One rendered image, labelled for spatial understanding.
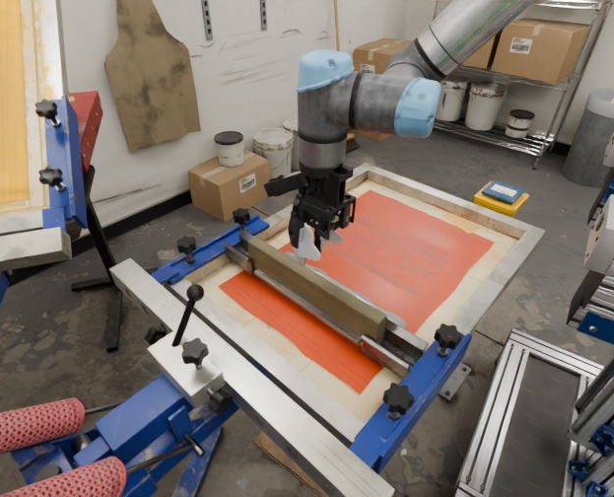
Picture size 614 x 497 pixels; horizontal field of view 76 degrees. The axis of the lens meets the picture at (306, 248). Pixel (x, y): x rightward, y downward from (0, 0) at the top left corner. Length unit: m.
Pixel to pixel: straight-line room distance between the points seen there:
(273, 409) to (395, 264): 0.52
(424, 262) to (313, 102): 0.59
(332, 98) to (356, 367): 0.49
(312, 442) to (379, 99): 0.47
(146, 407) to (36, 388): 1.58
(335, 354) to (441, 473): 1.07
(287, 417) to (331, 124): 0.43
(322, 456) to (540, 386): 1.38
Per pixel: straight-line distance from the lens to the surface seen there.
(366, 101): 0.55
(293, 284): 0.83
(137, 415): 0.68
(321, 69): 0.55
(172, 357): 0.67
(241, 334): 0.79
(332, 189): 0.61
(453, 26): 0.65
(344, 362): 0.79
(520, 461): 1.67
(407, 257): 1.03
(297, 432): 0.62
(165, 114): 2.78
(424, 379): 0.74
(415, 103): 0.54
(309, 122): 0.58
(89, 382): 2.14
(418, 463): 1.78
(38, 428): 0.67
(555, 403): 1.86
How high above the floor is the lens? 1.60
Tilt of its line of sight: 39 degrees down
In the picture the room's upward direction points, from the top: straight up
